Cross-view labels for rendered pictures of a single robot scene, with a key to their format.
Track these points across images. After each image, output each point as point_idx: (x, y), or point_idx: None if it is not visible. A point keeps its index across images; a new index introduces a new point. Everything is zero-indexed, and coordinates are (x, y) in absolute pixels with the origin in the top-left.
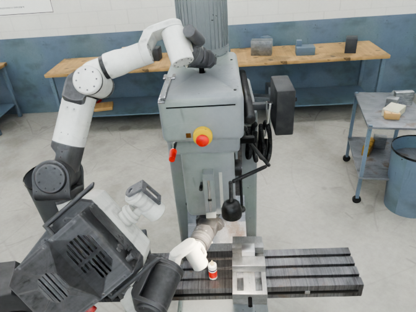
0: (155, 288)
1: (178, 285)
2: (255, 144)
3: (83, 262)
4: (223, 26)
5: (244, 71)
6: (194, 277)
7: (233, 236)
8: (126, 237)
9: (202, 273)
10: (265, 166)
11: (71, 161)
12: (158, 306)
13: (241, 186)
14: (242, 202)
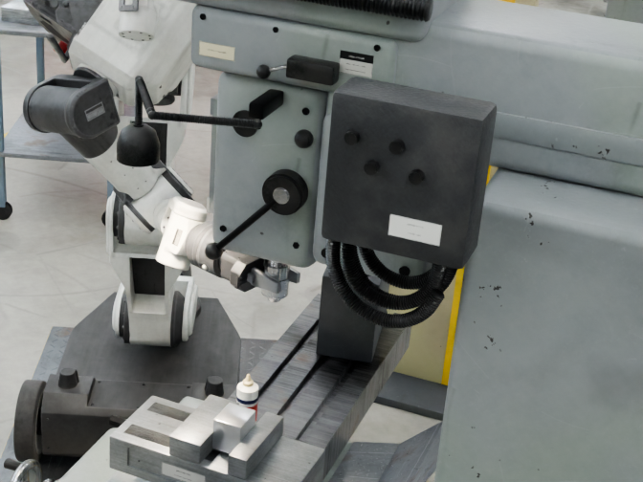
0: (53, 87)
1: (259, 377)
2: None
3: None
4: None
5: (417, 1)
6: (264, 399)
7: (322, 449)
8: (95, 9)
9: (266, 411)
10: (148, 107)
11: None
12: (29, 94)
13: (248, 218)
14: (221, 240)
